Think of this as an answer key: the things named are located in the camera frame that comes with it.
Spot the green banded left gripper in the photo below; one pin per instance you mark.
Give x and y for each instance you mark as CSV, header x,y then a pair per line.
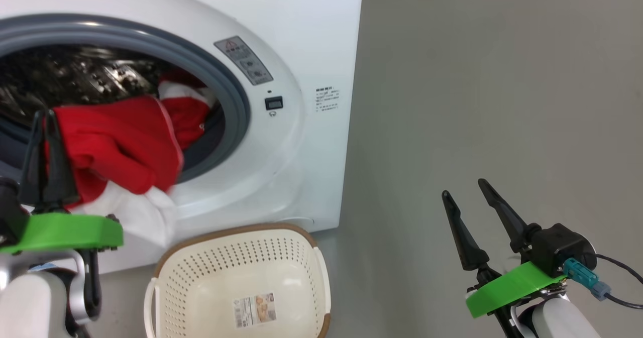
x,y
65,232

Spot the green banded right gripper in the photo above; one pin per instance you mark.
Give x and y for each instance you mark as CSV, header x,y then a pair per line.
x,y
512,288

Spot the red and white garment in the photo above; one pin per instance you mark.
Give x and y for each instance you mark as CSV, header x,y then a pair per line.
x,y
115,137

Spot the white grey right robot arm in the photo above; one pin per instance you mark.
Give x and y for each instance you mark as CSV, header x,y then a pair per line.
x,y
557,323

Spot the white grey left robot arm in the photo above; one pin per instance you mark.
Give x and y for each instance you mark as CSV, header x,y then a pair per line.
x,y
25,303

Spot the cream perforated laundry basket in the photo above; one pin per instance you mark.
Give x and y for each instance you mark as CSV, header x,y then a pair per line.
x,y
211,288

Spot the grey rubber door gasket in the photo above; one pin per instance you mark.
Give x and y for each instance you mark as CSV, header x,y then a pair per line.
x,y
236,97

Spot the black door latch socket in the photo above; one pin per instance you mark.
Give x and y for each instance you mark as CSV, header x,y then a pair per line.
x,y
274,103

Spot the paper sticker on basket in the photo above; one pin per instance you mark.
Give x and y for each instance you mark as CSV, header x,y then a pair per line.
x,y
254,310

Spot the white washing machine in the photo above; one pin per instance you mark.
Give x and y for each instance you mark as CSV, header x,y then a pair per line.
x,y
301,26

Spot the perforated steel drum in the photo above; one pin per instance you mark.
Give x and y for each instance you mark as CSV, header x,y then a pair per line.
x,y
75,77

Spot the grey warning label sticker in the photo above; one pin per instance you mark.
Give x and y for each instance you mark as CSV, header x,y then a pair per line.
x,y
243,59

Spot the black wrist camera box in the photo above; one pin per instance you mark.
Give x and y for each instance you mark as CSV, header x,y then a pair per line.
x,y
557,247

